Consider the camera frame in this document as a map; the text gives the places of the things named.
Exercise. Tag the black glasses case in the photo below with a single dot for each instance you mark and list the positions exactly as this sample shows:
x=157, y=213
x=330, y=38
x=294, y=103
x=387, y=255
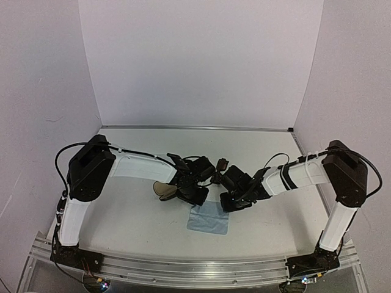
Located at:
x=164, y=191

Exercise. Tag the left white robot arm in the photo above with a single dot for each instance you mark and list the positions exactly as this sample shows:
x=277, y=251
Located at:
x=88, y=170

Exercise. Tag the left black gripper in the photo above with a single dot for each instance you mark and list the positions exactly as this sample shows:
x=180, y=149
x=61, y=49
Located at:
x=200, y=201

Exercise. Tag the blue cleaning cloth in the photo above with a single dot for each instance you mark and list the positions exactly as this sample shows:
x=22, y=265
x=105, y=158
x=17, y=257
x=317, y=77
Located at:
x=208, y=218

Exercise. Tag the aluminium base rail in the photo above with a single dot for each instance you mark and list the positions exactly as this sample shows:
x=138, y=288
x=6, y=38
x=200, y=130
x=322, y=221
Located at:
x=201, y=274

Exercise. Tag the tortoiseshell sunglasses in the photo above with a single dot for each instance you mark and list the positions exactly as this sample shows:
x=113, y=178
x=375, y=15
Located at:
x=221, y=166

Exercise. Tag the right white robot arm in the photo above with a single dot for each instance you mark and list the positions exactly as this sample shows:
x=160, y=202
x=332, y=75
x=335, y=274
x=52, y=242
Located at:
x=352, y=176

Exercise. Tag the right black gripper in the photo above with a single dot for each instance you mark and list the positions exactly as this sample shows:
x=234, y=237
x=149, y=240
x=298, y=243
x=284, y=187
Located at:
x=226, y=207

